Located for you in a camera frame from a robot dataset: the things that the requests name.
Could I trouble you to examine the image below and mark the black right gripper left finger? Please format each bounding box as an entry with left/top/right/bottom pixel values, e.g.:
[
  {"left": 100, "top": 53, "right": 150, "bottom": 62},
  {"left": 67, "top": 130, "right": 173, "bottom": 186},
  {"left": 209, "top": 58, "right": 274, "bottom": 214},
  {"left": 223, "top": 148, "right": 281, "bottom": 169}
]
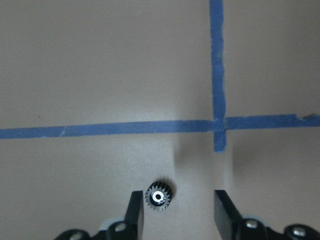
[{"left": 107, "top": 190, "right": 144, "bottom": 240}]

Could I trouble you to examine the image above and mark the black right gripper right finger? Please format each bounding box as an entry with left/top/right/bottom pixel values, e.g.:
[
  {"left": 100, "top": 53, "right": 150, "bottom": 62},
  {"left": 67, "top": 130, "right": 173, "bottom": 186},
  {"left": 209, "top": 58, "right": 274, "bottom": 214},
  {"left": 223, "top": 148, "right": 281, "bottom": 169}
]
[{"left": 214, "top": 190, "right": 268, "bottom": 240}]

